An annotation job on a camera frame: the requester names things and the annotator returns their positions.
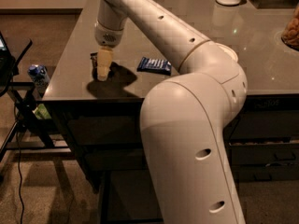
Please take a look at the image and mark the middle left drawer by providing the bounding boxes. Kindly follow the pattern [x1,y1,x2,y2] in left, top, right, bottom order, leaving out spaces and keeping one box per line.
[85,148,147,171]

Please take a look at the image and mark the blue snack bar wrapper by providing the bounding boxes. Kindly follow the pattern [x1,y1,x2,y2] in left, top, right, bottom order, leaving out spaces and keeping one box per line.
[137,57,172,76]

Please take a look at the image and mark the top left drawer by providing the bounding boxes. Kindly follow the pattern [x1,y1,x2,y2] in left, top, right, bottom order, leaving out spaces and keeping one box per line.
[68,116,141,146]

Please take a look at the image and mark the laptop computer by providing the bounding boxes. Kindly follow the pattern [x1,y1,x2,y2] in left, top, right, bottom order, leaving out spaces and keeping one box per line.
[0,32,15,77]

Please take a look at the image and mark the right drawer column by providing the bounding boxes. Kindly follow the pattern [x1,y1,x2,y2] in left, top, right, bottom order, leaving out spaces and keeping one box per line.
[223,94,299,182]

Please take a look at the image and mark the black metal stand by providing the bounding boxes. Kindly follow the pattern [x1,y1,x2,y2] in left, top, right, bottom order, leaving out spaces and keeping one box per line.
[0,37,67,160]

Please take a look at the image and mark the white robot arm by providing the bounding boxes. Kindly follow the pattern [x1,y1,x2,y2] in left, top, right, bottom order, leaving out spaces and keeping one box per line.
[97,0,247,224]

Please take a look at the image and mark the green packet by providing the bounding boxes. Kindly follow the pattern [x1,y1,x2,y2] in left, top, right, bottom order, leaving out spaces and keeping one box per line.
[34,104,51,119]

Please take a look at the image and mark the white paper bowl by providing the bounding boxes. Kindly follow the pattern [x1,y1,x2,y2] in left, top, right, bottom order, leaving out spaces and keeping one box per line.
[217,43,238,62]

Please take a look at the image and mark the black cable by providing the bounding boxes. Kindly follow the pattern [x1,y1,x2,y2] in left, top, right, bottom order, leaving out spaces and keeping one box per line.
[13,96,26,224]

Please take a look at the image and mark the open bottom drawer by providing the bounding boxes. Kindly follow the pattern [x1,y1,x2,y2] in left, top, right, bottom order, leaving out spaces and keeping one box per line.
[97,170,164,224]

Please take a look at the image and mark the black rxbar chocolate bar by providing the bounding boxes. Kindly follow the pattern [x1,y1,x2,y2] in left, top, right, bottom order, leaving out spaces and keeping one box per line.
[91,52,99,80]

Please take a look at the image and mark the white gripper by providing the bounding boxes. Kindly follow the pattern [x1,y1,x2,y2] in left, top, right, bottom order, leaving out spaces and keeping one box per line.
[94,21,123,81]

